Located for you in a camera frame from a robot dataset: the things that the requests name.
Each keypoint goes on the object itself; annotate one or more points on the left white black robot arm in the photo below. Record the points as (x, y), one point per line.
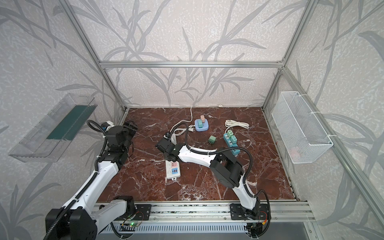
(76, 220)

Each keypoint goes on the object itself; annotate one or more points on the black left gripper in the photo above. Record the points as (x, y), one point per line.
(129, 128)

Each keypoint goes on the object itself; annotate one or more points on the teal cube charger front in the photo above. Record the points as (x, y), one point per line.
(234, 139)

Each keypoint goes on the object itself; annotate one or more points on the white multicolour power strip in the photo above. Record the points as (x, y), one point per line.
(172, 165)

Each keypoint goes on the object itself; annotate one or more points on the teal blue power strip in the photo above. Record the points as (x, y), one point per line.
(231, 145)

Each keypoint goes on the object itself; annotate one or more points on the light green cube charger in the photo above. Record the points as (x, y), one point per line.
(212, 140)

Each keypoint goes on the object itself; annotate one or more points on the light blue square socket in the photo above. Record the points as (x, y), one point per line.
(204, 128)

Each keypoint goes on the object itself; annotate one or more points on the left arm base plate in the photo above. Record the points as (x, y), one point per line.
(143, 212)

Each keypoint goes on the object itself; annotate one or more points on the clear plastic wall tray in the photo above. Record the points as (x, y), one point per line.
(49, 139)

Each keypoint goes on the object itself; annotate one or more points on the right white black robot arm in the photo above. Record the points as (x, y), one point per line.
(225, 166)

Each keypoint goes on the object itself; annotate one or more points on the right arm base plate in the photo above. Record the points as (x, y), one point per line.
(238, 211)

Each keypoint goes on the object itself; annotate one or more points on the white wire mesh basket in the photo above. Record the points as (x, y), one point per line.
(303, 135)

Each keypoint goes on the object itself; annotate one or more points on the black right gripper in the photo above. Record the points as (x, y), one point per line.
(164, 145)

